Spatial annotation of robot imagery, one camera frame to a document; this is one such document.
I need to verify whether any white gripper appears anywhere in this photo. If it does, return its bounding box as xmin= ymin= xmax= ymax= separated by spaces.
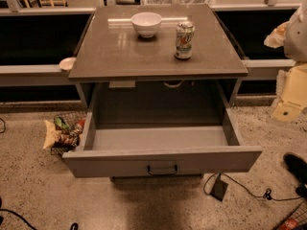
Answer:
xmin=271 ymin=63 xmax=307 ymax=123

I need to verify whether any grey top drawer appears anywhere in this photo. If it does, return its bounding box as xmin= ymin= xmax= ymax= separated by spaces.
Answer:
xmin=63 ymin=80 xmax=262 ymax=177

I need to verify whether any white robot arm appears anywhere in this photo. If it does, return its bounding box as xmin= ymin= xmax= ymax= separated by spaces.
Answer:
xmin=271 ymin=2 xmax=307 ymax=123

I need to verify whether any grey cabinet with glossy top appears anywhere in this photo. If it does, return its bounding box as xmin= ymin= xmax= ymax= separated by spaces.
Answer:
xmin=67 ymin=3 xmax=249 ymax=109

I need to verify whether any black shoe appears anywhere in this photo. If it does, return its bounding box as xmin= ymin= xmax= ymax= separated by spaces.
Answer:
xmin=283 ymin=153 xmax=307 ymax=184

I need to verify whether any green white soda can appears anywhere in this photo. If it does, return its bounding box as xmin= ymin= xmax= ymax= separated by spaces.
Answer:
xmin=175 ymin=20 xmax=195 ymax=59

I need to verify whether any white ceramic bowl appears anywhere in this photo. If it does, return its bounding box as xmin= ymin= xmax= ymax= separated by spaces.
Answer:
xmin=130 ymin=12 xmax=162 ymax=38

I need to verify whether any red snack packet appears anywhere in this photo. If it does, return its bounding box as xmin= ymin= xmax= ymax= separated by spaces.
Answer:
xmin=76 ymin=119 xmax=85 ymax=131

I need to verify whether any brown patterned snack bag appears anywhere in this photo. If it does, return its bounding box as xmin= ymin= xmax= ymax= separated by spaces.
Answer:
xmin=55 ymin=132 xmax=79 ymax=148

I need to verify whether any small white round dish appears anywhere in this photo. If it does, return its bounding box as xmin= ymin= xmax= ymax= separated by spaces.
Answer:
xmin=59 ymin=57 xmax=76 ymax=71

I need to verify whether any green snack bag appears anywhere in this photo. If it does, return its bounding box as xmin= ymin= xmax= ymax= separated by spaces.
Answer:
xmin=54 ymin=116 xmax=71 ymax=131

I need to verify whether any yellow chip bag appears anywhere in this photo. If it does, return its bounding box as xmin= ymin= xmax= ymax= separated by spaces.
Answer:
xmin=43 ymin=120 xmax=56 ymax=150

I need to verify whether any black cable on floor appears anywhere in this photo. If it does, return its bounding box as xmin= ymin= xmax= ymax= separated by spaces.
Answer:
xmin=202 ymin=172 xmax=307 ymax=203

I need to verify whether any wire basket bottom right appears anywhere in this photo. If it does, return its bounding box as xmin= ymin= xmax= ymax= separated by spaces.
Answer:
xmin=274 ymin=202 xmax=307 ymax=230

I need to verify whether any black drawer handle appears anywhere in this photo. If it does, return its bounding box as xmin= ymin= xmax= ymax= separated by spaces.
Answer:
xmin=147 ymin=165 xmax=177 ymax=176

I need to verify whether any wire basket on floor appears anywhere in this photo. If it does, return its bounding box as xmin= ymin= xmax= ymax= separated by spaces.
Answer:
xmin=51 ymin=111 xmax=86 ymax=157

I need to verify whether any black cable bottom left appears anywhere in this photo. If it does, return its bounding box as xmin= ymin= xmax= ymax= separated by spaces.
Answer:
xmin=0 ymin=196 xmax=80 ymax=230

